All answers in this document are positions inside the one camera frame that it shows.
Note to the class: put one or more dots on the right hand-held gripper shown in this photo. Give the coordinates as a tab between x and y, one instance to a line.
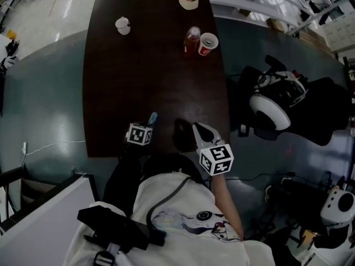
217	156

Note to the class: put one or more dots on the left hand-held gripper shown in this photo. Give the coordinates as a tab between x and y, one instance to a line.
137	134

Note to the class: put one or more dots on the person's right forearm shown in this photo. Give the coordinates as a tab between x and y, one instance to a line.
224	201

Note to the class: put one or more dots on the person's left forearm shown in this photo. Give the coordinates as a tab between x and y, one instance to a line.
119	181

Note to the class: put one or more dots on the white round robot head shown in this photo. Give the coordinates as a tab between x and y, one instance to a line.
269	112

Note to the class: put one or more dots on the person's white printed shirt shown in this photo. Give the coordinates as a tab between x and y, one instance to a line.
180	204

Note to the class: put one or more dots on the red paper cup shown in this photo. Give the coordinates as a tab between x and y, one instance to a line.
207	45

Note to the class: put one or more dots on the black waist pack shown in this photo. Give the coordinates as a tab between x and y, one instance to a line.
119	229

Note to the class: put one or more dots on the white mug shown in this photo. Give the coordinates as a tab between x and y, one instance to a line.
122	26

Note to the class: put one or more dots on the white power strip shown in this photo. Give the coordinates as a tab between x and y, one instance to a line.
25	147

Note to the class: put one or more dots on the black office chair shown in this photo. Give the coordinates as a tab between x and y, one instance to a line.
324	115

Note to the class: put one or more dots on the flat cardboard box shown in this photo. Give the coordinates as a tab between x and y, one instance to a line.
277	24

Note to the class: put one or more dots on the white partition desk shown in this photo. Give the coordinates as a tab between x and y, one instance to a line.
36	231

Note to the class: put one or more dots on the large white shelf rack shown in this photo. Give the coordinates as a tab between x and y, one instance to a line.
271	8

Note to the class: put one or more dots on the black and white gear pile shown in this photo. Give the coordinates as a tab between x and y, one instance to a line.
9	61

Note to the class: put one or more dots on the wooden step platform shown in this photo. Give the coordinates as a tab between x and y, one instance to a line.
314	39

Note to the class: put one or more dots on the yellow floor sign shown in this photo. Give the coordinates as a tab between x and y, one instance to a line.
11	34

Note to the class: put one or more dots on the white locker cabinet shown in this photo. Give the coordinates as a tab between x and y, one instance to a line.
341	32

